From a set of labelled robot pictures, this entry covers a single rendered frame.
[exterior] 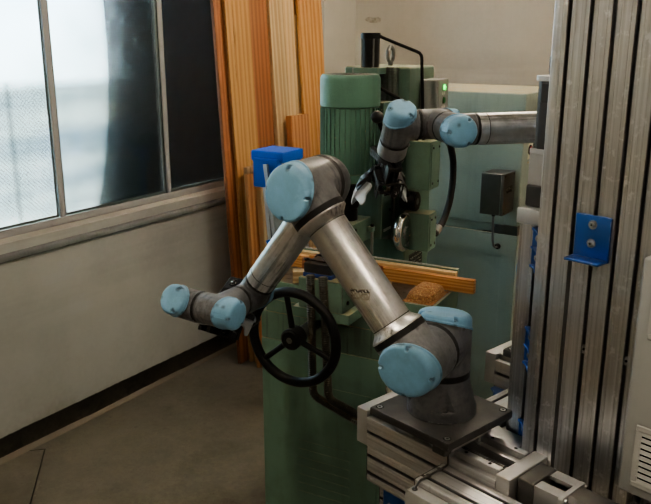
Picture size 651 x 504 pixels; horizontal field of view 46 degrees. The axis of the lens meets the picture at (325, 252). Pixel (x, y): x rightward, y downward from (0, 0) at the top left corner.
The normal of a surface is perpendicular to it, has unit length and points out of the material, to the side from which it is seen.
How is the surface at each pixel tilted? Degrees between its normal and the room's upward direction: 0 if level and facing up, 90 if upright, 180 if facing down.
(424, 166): 90
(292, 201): 84
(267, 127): 87
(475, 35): 90
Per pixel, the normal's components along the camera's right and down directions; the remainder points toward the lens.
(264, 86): 0.84, 0.09
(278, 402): -0.47, 0.24
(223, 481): 0.00, -0.96
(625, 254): -0.74, 0.18
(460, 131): 0.19, 0.26
